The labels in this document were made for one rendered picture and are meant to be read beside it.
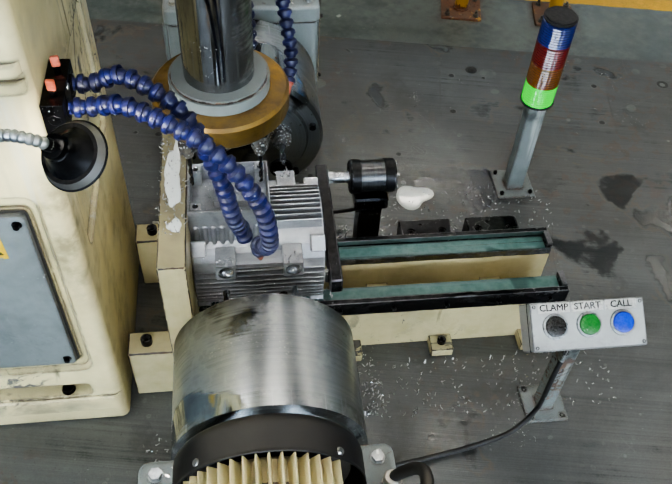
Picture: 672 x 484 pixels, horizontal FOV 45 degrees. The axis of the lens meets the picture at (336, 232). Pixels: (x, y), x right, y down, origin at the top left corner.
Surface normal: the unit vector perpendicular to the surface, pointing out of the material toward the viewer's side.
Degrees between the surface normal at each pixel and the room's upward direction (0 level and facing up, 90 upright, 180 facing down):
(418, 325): 90
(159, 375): 90
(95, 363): 90
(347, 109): 0
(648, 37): 0
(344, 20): 0
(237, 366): 17
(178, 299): 90
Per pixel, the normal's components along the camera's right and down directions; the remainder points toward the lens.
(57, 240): 0.11, 0.76
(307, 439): 0.45, -0.62
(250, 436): -0.12, -0.64
